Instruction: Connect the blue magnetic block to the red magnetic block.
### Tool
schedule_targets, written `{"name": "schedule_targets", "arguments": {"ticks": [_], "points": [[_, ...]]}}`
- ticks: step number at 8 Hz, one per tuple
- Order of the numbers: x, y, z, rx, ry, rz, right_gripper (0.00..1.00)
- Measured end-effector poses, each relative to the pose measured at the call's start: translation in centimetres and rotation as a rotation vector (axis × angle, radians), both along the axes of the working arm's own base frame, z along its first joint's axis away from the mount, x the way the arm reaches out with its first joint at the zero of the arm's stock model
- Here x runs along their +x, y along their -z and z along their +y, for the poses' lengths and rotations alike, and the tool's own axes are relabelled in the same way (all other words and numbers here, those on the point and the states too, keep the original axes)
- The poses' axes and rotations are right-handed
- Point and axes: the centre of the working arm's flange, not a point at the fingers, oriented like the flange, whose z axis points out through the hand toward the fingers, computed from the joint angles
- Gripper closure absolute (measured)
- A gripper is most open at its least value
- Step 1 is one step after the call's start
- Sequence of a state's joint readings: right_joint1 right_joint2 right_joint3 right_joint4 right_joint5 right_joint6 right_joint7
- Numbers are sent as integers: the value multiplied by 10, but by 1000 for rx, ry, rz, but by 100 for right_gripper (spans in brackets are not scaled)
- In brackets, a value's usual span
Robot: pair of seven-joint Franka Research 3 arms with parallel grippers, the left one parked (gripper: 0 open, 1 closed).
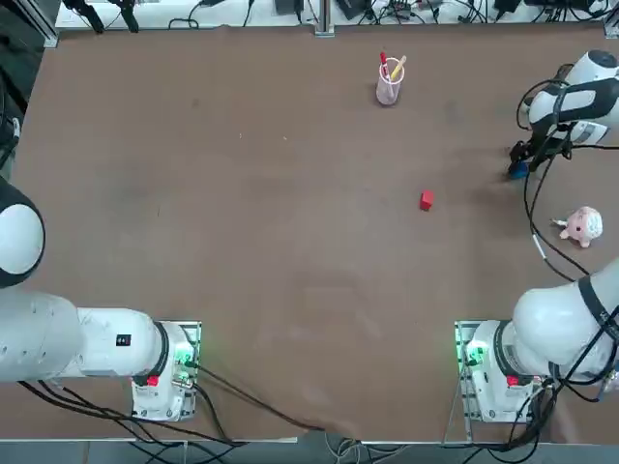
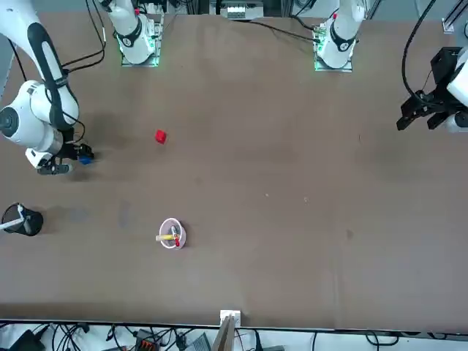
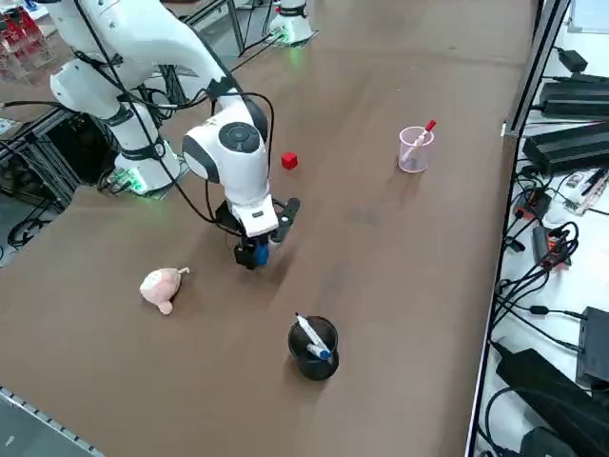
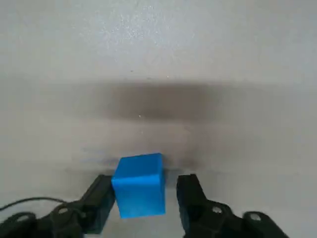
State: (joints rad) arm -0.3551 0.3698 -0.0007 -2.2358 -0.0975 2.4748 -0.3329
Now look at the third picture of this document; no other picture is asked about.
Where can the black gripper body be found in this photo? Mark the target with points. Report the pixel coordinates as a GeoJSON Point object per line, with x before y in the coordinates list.
{"type": "Point", "coordinates": [288, 214]}

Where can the blue magnetic block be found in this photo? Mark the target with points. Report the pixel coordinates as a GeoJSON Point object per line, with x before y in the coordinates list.
{"type": "Point", "coordinates": [263, 254]}

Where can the red magnetic block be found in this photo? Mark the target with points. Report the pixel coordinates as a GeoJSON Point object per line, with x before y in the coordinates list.
{"type": "Point", "coordinates": [289, 161]}

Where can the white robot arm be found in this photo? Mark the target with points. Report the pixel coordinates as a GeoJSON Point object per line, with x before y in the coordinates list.
{"type": "Point", "coordinates": [143, 43]}
{"type": "Point", "coordinates": [295, 19]}

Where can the pink plush pig toy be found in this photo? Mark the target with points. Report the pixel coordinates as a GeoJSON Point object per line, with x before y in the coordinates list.
{"type": "Point", "coordinates": [159, 285]}

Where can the white marker with blue cap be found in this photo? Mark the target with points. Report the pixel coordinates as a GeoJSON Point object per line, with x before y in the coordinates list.
{"type": "Point", "coordinates": [311, 338]}

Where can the black pen cup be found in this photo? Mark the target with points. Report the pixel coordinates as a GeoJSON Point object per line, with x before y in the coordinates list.
{"type": "Point", "coordinates": [314, 366]}

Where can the clear pink plastic cup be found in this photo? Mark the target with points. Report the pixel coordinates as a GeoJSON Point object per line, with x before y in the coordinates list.
{"type": "Point", "coordinates": [414, 159]}

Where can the red capped marker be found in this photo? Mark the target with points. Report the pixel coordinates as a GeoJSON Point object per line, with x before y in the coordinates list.
{"type": "Point", "coordinates": [430, 125]}

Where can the black metal rack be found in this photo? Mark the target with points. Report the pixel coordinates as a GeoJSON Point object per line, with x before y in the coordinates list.
{"type": "Point", "coordinates": [62, 157]}

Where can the orange and black device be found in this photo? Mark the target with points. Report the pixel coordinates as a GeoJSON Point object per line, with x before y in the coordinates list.
{"type": "Point", "coordinates": [534, 204]}

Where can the black adapter with orange plug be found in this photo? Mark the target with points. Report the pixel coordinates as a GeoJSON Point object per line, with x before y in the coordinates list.
{"type": "Point", "coordinates": [542, 243]}

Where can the ribbed black power brick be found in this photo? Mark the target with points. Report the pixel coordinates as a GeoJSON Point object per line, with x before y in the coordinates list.
{"type": "Point", "coordinates": [566, 147]}

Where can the bare circuit board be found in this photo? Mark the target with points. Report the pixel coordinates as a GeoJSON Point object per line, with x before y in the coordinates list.
{"type": "Point", "coordinates": [587, 190]}

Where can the clear acrylic shelf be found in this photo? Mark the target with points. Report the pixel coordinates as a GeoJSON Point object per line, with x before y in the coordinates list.
{"type": "Point", "coordinates": [24, 47]}

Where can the large black power brick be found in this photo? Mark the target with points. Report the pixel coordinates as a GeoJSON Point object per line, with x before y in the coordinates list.
{"type": "Point", "coordinates": [575, 100]}

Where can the small black power adapter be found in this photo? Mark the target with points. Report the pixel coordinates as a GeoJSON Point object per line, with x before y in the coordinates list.
{"type": "Point", "coordinates": [572, 58]}

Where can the black box adapter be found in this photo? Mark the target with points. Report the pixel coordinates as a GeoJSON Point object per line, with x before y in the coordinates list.
{"type": "Point", "coordinates": [594, 345]}

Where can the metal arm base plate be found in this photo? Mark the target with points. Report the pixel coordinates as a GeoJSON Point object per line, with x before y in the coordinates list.
{"type": "Point", "coordinates": [157, 190]}

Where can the aluminium camera post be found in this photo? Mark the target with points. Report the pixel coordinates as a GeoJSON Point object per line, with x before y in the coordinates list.
{"type": "Point", "coordinates": [537, 66]}

